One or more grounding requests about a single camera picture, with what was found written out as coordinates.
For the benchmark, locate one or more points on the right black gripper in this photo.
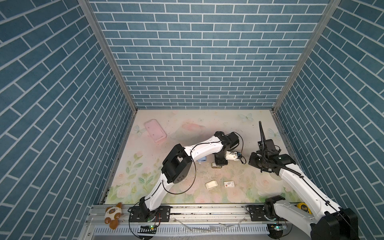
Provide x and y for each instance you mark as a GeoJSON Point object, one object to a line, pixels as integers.
{"type": "Point", "coordinates": [251, 160]}

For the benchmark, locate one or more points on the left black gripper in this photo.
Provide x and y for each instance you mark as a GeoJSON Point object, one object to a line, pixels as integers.
{"type": "Point", "coordinates": [221, 162]}

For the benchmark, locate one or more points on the light blue stapler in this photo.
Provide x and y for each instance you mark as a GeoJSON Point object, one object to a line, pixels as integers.
{"type": "Point", "coordinates": [204, 159]}

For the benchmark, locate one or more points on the white staple box sleeve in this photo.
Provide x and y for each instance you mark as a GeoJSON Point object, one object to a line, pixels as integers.
{"type": "Point", "coordinates": [229, 184]}

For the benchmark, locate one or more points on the staple box tray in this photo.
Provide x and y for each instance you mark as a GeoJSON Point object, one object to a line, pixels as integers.
{"type": "Point", "coordinates": [211, 184]}

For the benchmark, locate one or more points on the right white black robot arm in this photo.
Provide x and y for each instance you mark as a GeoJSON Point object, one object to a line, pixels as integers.
{"type": "Point", "coordinates": [326, 220]}

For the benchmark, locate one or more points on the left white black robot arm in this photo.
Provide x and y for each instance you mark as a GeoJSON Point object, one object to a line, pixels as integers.
{"type": "Point", "coordinates": [178, 162]}

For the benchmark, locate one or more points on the yellow tape measure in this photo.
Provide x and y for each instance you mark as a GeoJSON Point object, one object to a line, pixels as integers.
{"type": "Point", "coordinates": [304, 207]}

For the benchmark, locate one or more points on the brown white plush toy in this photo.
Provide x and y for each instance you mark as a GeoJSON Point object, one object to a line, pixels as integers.
{"type": "Point", "coordinates": [112, 216]}

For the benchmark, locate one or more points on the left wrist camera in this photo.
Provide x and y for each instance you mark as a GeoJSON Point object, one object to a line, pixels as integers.
{"type": "Point", "coordinates": [233, 156]}

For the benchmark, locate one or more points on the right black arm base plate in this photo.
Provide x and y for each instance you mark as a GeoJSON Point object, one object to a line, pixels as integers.
{"type": "Point", "coordinates": [257, 213]}

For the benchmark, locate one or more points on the aluminium front rail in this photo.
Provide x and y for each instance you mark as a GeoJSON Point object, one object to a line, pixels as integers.
{"type": "Point", "coordinates": [193, 214]}

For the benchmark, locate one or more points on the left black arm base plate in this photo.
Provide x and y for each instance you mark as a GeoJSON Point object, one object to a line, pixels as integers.
{"type": "Point", "coordinates": [162, 214]}

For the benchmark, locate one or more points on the white perforated cable duct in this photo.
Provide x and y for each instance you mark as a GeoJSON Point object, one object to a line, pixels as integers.
{"type": "Point", "coordinates": [184, 230]}

